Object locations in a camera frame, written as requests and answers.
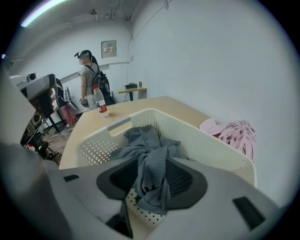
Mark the grey wall electrical panel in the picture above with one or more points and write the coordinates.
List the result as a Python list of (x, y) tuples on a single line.
[(109, 49)]

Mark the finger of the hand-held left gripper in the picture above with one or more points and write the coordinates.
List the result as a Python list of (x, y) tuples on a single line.
[(37, 85)]

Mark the black box device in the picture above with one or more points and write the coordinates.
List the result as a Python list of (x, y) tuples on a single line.
[(131, 85)]

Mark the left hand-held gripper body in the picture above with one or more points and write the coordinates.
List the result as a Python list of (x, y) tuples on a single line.
[(35, 182)]

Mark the small wooden side table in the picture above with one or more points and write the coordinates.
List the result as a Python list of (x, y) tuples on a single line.
[(133, 89)]

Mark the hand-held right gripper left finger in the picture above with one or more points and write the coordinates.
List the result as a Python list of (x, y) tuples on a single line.
[(89, 201)]

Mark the grey cloth garment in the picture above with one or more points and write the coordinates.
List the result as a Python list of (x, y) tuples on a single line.
[(150, 150)]

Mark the clear bottle with red cap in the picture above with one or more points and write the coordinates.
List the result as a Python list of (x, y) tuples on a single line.
[(101, 103)]

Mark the pink crumpled garment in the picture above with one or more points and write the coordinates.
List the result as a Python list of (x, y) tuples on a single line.
[(234, 136)]

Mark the light wooden table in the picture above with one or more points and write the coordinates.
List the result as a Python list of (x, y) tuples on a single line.
[(164, 105)]

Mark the cream plastic basket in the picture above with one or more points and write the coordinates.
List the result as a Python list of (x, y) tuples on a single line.
[(211, 150)]

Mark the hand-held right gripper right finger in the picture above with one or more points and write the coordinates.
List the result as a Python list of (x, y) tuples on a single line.
[(211, 211)]

